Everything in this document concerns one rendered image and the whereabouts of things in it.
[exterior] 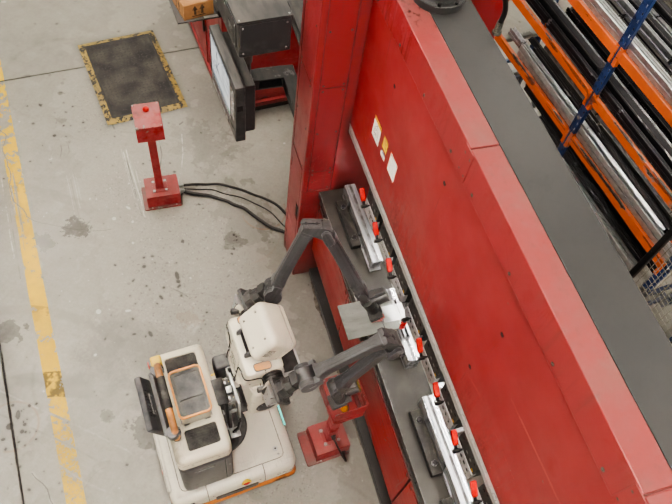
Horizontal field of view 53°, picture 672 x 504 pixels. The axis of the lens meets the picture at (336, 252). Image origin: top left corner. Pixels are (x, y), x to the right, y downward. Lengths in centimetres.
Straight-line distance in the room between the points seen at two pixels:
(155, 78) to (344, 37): 281
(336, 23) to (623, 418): 187
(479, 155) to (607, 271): 51
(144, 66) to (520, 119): 387
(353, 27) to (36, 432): 274
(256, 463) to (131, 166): 235
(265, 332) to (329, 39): 124
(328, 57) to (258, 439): 197
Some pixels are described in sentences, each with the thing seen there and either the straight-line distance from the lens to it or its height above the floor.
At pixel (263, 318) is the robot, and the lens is 273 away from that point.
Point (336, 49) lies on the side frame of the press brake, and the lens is 299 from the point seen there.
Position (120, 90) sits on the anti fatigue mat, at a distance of 549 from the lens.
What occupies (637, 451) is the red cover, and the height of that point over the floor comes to 230.
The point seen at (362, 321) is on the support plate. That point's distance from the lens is 319.
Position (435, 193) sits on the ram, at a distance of 248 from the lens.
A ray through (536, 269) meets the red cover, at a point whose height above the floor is 230.
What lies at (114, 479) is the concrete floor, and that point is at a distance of 401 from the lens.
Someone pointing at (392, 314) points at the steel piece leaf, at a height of 100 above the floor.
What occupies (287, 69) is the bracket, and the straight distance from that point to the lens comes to 386.
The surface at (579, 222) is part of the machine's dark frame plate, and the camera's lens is 209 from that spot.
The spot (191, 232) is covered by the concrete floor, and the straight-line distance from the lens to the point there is 461.
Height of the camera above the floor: 383
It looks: 57 degrees down
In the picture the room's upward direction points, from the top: 12 degrees clockwise
